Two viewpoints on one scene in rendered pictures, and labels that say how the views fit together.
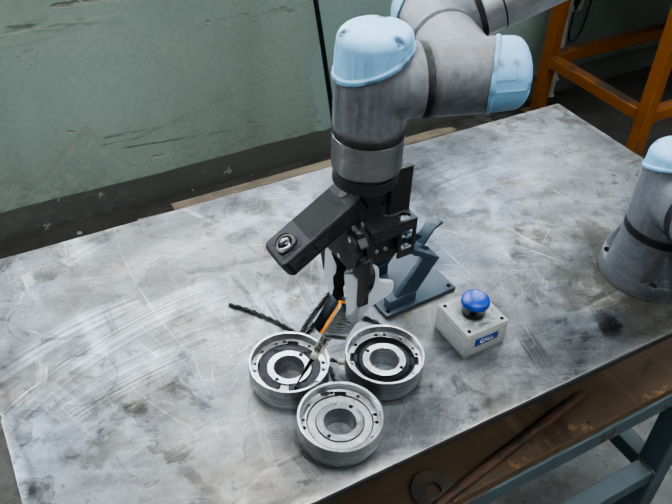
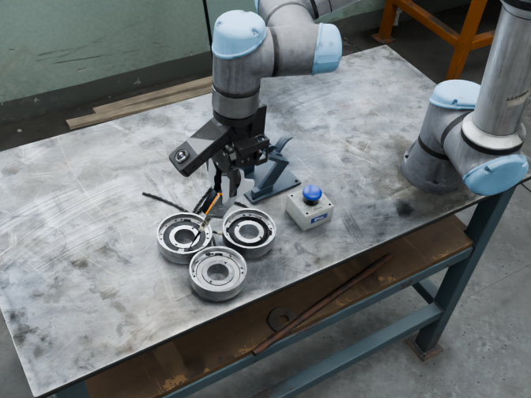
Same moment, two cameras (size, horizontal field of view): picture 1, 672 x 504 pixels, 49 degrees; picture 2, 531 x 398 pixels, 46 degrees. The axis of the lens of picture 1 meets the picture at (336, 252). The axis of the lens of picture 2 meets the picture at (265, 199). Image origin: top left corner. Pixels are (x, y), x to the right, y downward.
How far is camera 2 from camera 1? 23 cm
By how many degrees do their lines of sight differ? 6
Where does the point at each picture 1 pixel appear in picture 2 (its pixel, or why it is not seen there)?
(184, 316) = (111, 200)
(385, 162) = (246, 105)
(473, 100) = (303, 67)
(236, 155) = (144, 69)
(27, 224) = not seen: outside the picture
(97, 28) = not seen: outside the picture
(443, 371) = (289, 239)
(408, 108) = (261, 72)
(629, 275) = (419, 175)
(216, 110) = (128, 34)
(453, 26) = (292, 16)
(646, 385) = (434, 250)
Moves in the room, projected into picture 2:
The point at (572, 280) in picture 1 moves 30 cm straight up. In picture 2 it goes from (382, 178) to (416, 64)
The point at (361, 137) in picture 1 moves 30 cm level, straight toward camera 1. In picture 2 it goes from (231, 90) to (215, 241)
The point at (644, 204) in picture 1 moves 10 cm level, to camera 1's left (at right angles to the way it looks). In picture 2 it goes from (430, 127) to (382, 125)
